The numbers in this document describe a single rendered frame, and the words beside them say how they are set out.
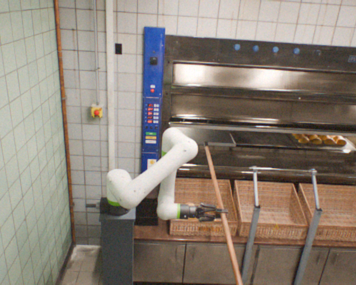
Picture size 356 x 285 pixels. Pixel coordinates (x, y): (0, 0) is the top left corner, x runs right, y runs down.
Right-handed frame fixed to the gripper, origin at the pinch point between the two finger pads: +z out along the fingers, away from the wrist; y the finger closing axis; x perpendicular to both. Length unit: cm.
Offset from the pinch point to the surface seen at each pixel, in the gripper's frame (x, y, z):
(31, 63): -45, -75, -124
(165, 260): -46, 83, -31
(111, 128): -98, -12, -84
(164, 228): -58, 60, -33
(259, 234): -52, 56, 45
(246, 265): -41, 80, 36
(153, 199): -60, 32, -44
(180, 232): -51, 56, -20
